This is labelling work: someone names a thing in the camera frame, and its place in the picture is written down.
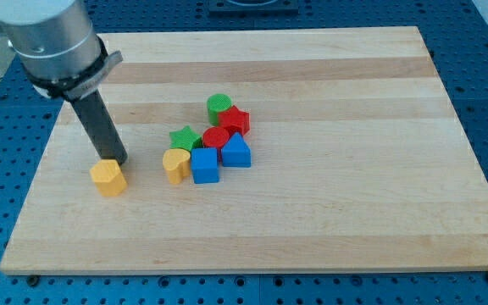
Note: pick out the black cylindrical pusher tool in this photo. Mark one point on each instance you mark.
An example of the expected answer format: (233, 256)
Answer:
(99, 126)

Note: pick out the green star block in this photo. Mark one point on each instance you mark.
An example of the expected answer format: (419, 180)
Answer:
(186, 139)

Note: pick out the red star block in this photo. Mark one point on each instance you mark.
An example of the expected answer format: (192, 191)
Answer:
(234, 120)

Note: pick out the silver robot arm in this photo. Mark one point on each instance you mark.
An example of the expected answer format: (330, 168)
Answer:
(64, 57)

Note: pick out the yellow hexagon block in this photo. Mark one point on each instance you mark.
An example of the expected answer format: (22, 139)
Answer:
(108, 178)

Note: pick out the yellow heart block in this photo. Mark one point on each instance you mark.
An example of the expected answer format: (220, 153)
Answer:
(177, 164)

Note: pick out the blue cube block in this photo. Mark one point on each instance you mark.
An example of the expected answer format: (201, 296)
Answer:
(204, 165)

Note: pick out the red cylinder block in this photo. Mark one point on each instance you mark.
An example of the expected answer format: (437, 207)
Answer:
(215, 137)

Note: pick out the green cylinder block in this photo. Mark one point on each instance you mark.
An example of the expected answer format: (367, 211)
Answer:
(216, 104)

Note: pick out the blue triangle block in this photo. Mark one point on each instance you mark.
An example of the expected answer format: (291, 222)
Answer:
(236, 152)

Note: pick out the wooden board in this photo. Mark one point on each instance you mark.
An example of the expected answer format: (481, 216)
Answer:
(359, 163)

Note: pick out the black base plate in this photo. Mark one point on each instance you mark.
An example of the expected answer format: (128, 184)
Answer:
(224, 7)

